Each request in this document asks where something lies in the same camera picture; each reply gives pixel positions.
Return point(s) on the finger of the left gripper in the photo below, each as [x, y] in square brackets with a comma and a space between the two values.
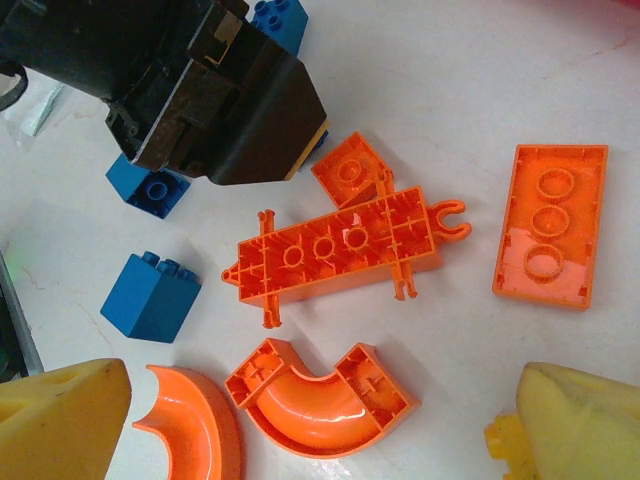
[195, 125]
[275, 115]

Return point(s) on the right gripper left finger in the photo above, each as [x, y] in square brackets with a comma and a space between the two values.
[55, 425]

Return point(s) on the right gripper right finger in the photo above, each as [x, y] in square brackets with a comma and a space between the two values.
[585, 430]

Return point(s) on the blue lego brick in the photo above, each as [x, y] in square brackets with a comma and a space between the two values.
[155, 192]
[285, 25]
[145, 300]

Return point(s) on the yellow lego brick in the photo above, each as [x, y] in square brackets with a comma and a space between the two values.
[502, 440]

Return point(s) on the small orange square lego brick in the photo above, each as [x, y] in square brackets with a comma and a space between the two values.
[345, 172]

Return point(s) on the orange curved lego piece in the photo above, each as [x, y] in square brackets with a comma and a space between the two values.
[315, 415]
[195, 430]

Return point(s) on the orange lego vehicle chassis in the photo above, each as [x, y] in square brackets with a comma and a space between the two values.
[325, 250]

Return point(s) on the orange rectangular lego brick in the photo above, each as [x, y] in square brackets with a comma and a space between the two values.
[550, 230]

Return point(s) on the small clear plastic bag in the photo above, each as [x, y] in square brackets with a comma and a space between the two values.
[42, 110]

